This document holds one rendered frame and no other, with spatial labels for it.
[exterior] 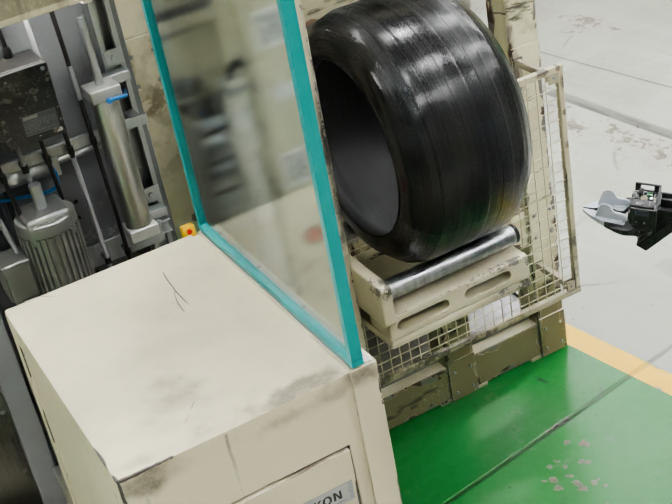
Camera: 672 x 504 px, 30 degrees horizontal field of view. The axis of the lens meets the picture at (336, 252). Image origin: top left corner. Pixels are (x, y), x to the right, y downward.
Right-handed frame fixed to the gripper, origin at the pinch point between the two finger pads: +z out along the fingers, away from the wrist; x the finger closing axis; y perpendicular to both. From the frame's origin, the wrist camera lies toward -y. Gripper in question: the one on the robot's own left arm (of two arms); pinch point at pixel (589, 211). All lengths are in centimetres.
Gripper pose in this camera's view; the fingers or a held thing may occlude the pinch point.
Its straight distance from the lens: 263.5
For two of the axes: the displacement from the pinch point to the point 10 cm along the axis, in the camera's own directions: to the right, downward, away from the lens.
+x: -3.0, 7.8, -5.5
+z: -9.4, -1.5, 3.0
